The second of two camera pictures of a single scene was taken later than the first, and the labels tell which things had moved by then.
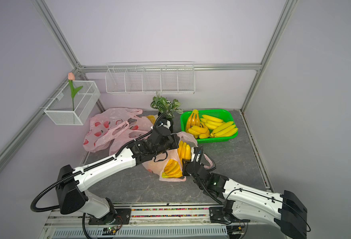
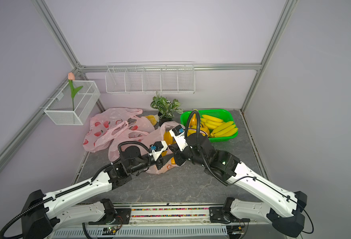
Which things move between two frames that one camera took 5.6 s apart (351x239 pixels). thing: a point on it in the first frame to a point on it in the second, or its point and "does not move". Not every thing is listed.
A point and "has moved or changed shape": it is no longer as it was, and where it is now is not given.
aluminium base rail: x=153 y=222 does not move
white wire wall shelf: x=151 y=77 does not move
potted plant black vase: x=166 y=108 does not move
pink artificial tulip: x=71 y=77 does not move
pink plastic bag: x=157 y=165 has moved or changed shape
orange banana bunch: x=172 y=169 has moved or changed shape
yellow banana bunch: x=225 y=130 does not move
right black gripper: x=184 y=167 to x=177 y=154
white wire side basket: x=65 y=110 does not move
